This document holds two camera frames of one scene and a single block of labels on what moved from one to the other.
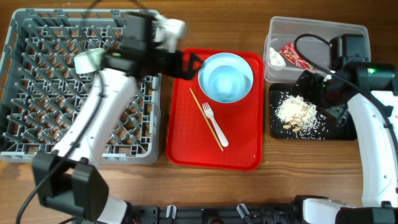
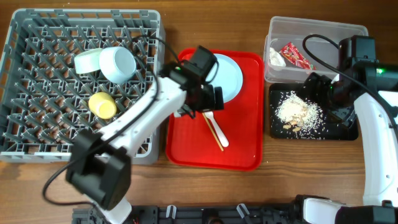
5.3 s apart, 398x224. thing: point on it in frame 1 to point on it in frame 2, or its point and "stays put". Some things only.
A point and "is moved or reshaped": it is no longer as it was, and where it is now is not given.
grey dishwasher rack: (43, 94) stays put
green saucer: (89, 61) stays put
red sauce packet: (288, 51) stays put
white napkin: (275, 58) stays put
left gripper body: (165, 63) to (203, 100)
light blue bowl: (226, 78) is moved or reshaped
